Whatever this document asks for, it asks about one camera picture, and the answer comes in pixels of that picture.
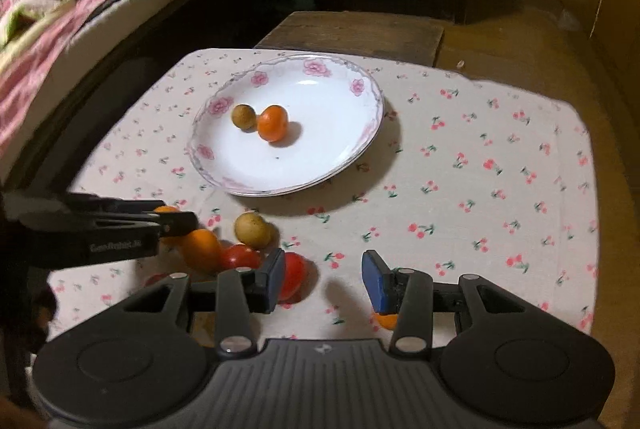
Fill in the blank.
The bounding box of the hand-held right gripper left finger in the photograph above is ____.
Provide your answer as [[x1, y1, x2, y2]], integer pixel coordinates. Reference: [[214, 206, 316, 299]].
[[122, 249, 287, 356]]

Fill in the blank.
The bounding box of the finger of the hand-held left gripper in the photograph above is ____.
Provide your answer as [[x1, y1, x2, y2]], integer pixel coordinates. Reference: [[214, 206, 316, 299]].
[[20, 210, 199, 241], [65, 193, 167, 215]]

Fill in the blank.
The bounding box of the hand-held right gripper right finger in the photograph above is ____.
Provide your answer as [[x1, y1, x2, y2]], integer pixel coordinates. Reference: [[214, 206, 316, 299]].
[[361, 249, 525, 355]]

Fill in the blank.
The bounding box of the red tomato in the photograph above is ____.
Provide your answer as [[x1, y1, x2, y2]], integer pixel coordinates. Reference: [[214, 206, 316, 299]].
[[276, 252, 307, 303], [220, 244, 262, 272]]

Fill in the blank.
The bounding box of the brown longan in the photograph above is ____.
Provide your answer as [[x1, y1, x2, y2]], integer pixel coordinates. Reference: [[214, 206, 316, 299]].
[[231, 104, 260, 133], [234, 212, 269, 248]]

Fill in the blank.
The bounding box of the white floral plate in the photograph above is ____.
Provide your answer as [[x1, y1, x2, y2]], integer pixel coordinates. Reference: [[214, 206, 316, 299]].
[[188, 54, 386, 197]]

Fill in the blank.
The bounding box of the cherry print tablecloth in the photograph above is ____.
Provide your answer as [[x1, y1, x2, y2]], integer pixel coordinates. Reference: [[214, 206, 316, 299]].
[[47, 48, 601, 351]]

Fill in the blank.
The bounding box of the pink floral blanket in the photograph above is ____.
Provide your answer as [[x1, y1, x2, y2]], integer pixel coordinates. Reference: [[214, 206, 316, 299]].
[[0, 0, 282, 156]]

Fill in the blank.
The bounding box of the dark wooden bench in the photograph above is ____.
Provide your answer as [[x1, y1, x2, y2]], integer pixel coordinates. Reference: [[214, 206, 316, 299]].
[[254, 10, 446, 68]]

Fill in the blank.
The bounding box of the dark wooden bed frame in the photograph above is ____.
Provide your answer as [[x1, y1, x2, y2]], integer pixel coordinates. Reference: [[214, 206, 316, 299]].
[[0, 0, 321, 191]]

